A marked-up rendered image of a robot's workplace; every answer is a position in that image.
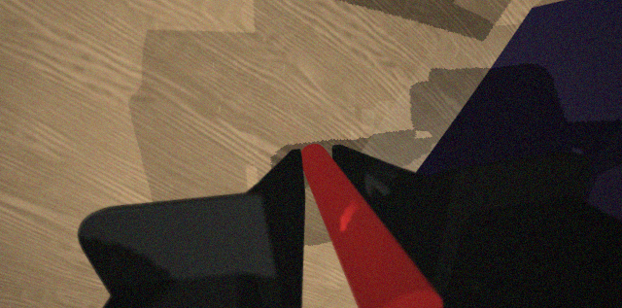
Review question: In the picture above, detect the red peg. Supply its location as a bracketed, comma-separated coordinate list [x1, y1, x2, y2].
[301, 144, 443, 308]

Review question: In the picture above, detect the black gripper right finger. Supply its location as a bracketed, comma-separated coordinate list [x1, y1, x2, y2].
[332, 145, 592, 302]

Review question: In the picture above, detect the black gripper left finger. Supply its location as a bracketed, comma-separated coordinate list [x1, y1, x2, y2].
[78, 149, 305, 308]

